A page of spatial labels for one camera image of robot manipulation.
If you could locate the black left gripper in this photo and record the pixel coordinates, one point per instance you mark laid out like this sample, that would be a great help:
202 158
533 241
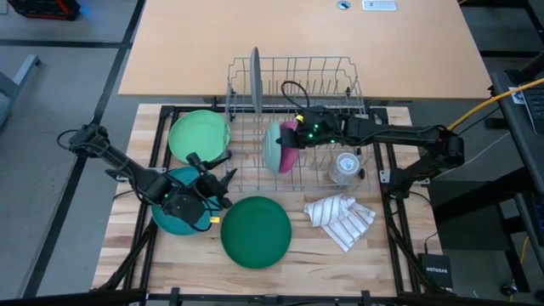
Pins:
208 185

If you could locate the tan wooden desk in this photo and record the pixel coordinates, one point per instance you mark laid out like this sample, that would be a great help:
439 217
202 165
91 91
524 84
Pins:
297 34

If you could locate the teal plate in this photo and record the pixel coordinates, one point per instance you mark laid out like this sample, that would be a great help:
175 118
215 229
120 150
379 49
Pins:
163 223

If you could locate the small pink plate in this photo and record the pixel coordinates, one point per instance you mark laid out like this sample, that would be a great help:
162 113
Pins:
291 159

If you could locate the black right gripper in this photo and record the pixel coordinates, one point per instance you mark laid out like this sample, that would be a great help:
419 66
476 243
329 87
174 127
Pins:
319 127

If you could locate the small pale green plate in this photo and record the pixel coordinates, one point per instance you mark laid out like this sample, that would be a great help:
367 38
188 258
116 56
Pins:
271 149

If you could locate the black and red toolbox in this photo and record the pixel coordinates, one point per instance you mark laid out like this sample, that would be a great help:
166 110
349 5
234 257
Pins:
42 8

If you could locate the black keyboard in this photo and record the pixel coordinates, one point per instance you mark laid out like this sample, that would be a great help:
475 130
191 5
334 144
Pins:
534 110

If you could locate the black side table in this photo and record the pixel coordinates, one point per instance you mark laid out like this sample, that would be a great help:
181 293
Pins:
514 140

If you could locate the white striped dish towel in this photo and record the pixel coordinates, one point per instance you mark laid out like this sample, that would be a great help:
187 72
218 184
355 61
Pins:
338 219

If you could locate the white paper sticker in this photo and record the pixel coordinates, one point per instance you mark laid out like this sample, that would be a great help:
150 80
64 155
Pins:
516 95

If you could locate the clear patterned glass cup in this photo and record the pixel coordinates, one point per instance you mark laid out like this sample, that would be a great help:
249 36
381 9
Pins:
346 168

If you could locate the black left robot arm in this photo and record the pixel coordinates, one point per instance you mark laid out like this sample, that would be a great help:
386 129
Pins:
136 178

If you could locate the dark green plate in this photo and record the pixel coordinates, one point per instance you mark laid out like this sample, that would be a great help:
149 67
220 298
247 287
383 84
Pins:
255 234

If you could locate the grey plate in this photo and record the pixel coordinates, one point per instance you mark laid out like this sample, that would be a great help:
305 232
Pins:
255 85

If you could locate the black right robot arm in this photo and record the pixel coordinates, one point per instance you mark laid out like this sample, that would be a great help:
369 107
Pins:
404 134

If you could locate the light green plate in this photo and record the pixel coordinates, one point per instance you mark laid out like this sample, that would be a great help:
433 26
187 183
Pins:
195 136

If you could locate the black network switch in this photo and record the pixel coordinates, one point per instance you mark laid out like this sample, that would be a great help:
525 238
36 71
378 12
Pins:
435 270

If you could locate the black metal table frame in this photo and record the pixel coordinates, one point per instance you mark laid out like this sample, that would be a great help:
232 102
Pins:
212 299

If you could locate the grey desk grommet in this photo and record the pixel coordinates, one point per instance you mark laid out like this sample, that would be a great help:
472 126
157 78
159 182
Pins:
343 4

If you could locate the white power strip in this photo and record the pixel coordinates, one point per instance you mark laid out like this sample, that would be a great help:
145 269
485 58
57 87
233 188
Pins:
378 4

